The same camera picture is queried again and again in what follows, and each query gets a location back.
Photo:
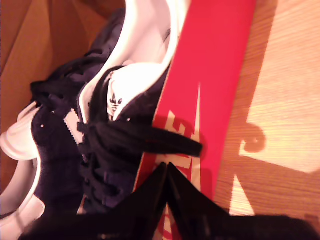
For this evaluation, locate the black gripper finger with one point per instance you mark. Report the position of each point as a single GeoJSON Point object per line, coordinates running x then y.
{"type": "Point", "coordinates": [195, 212]}
{"type": "Point", "coordinates": [145, 205]}

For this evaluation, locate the red Nike shoebox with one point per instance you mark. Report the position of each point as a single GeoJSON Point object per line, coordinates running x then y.
{"type": "Point", "coordinates": [212, 75]}

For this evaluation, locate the navy shoe with white sole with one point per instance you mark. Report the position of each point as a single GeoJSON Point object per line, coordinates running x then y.
{"type": "Point", "coordinates": [55, 150]}

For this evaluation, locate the navy shoe with white tongue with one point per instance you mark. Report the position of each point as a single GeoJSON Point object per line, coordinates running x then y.
{"type": "Point", "coordinates": [120, 87]}

